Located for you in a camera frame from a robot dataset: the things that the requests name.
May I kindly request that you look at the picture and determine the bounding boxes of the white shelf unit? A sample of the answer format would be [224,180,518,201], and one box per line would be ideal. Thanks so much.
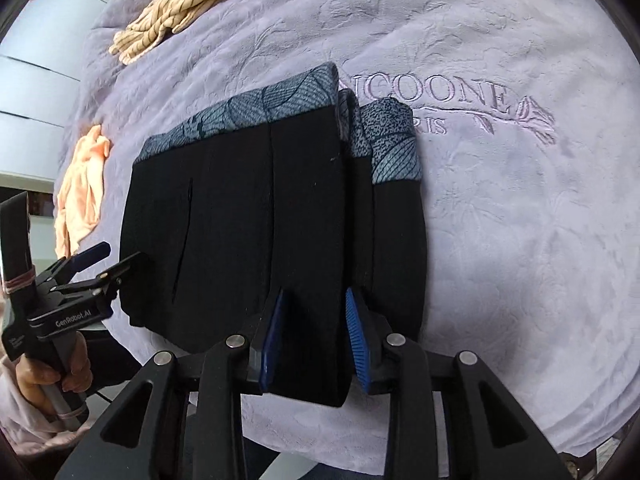
[0,170,60,266]

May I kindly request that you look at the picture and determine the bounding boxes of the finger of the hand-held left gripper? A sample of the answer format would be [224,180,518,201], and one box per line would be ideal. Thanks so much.
[37,241,112,287]
[50,252,151,306]

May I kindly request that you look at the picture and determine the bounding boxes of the person's left hand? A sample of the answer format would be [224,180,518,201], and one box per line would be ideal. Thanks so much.
[15,342,95,417]

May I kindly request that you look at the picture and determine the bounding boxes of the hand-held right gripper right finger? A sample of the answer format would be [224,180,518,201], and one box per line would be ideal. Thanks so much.
[345,287,573,480]

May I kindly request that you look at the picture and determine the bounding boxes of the beige striped garment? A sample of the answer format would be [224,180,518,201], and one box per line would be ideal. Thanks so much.
[109,0,273,65]

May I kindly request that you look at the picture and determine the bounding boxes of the black pants with blue-grey lining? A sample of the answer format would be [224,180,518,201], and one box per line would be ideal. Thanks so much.
[119,61,427,408]

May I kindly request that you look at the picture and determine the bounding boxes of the lilac embossed blanket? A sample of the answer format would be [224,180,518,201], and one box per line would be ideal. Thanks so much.
[52,0,640,461]

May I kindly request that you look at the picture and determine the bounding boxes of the orange cloth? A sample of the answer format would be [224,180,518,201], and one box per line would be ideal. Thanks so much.
[54,124,112,258]

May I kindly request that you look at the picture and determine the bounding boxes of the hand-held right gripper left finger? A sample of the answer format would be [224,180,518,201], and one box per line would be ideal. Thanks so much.
[55,287,288,480]

